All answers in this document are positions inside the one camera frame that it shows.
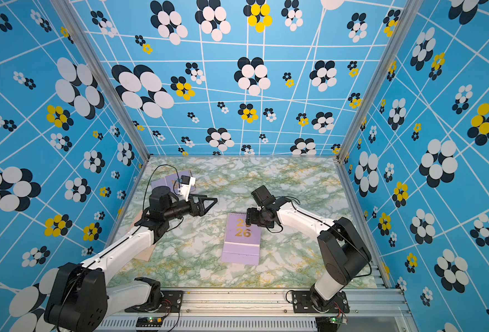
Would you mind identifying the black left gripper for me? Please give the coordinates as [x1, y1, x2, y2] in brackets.
[164, 193, 218, 223]

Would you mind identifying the right green circuit board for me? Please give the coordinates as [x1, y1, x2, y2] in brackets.
[315, 317, 347, 332]

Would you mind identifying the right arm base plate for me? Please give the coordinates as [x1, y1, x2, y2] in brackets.
[291, 290, 350, 315]

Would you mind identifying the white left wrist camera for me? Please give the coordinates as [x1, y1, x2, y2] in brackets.
[179, 175, 196, 201]

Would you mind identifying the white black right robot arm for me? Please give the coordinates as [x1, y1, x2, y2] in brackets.
[245, 186, 372, 313]

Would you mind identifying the aluminium corner post left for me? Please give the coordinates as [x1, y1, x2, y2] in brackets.
[51, 1, 150, 163]

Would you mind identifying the pink calendar left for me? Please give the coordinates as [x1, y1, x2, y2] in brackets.
[121, 210, 154, 261]

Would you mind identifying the left green circuit board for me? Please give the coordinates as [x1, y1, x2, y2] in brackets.
[136, 317, 164, 328]

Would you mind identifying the green circuit board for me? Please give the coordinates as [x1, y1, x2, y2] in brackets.
[136, 317, 164, 328]
[315, 317, 347, 332]

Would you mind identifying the black left camera cable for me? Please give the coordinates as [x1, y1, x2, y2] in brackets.
[142, 163, 183, 217]

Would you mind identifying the aluminium corner post right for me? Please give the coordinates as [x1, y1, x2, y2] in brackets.
[338, 0, 424, 164]

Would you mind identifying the purple calendar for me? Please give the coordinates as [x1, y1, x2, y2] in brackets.
[151, 170, 193, 194]
[221, 213, 262, 266]

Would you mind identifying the aluminium corner post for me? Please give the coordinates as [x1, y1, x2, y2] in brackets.
[338, 0, 424, 164]
[51, 1, 150, 163]

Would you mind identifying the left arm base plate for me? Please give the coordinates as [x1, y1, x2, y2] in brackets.
[125, 290, 184, 313]

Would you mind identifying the aluminium front rail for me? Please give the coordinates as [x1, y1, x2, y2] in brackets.
[94, 289, 418, 331]

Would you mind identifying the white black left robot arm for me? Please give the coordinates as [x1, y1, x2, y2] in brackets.
[43, 186, 218, 331]

